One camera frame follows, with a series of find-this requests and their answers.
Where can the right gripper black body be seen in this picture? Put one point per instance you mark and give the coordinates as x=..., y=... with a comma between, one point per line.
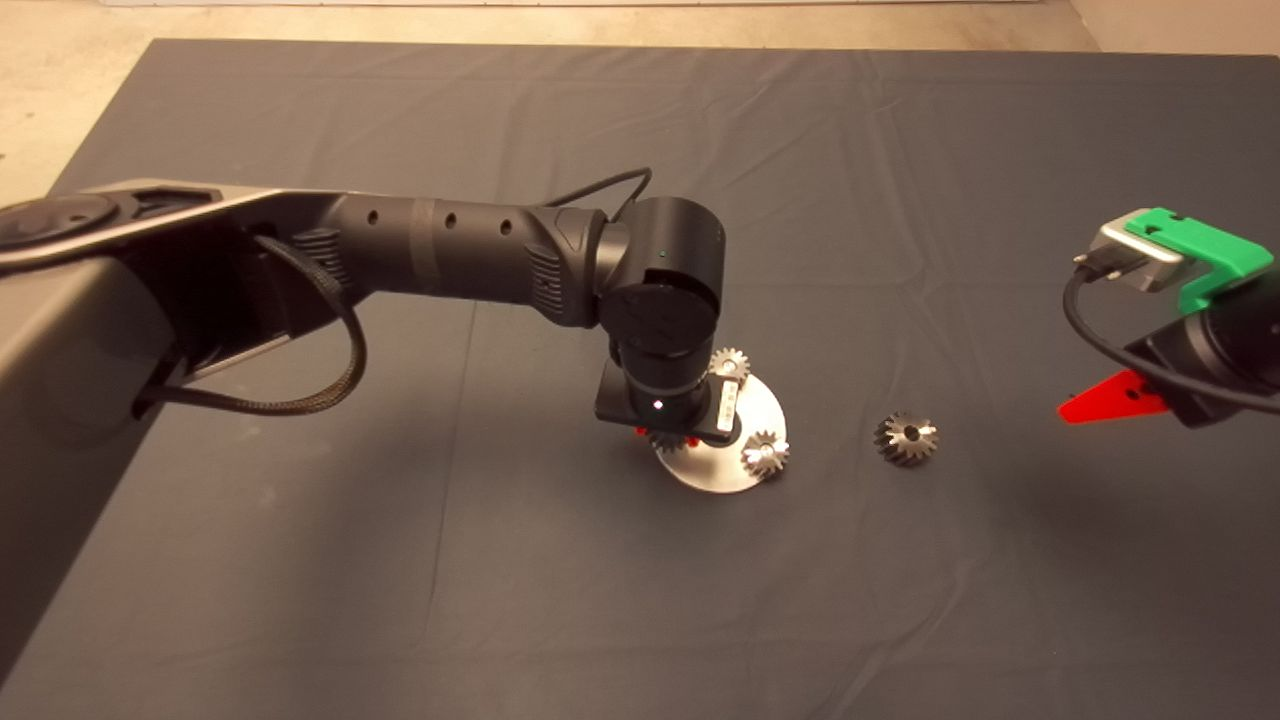
x=1190, y=395

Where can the round metal plate with pins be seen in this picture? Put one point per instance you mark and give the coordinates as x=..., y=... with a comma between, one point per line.
x=715, y=472

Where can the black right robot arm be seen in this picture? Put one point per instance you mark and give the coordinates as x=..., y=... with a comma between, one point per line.
x=1245, y=340

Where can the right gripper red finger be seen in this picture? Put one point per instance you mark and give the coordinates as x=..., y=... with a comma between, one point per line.
x=1110, y=400

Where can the green right camera mount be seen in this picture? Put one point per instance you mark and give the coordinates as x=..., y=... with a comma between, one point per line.
x=1220, y=255

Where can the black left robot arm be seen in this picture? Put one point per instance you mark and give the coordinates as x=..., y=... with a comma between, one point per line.
x=450, y=245

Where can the dark grey table cloth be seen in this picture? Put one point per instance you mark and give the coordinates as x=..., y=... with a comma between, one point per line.
x=900, y=150

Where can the large steel bevel gear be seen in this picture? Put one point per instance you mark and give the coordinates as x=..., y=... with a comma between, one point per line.
x=905, y=438

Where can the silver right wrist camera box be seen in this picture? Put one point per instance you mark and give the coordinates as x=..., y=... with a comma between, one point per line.
x=1135, y=250

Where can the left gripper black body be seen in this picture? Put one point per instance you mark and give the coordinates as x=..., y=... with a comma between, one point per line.
x=727, y=400

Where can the small steel bevel gear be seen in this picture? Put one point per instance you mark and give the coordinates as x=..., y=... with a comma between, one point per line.
x=732, y=362
x=765, y=455
x=667, y=442

